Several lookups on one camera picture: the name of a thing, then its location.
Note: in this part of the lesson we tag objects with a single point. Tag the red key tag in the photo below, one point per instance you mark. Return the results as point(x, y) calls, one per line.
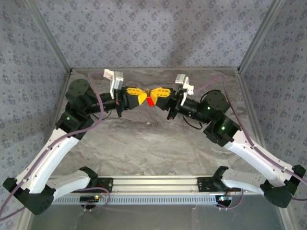
point(151, 101)

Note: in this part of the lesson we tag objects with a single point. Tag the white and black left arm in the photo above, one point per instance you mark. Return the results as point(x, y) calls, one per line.
point(48, 155)

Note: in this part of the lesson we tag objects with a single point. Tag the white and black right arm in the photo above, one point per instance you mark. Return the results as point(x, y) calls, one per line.
point(254, 155)

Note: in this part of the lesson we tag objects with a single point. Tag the small circuit board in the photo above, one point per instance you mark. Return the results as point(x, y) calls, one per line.
point(224, 198)
point(90, 198)

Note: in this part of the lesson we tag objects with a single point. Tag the grey metal sheet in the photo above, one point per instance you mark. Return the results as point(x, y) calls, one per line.
point(156, 218)

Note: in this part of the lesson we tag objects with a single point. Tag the aluminium table edge rail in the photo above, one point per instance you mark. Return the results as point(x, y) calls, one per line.
point(67, 74)
point(286, 215)

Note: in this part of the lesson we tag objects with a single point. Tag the thin aluminium edge rail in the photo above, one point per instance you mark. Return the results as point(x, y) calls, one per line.
point(144, 69)

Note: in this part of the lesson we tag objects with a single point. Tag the aluminium frame post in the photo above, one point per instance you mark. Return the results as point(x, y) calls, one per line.
point(260, 33)
point(50, 33)

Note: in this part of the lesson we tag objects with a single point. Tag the aluminium mounting rail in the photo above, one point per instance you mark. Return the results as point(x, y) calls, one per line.
point(156, 184)

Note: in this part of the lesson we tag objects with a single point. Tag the black mount plate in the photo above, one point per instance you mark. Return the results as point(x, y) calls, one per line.
point(108, 184)
point(204, 184)

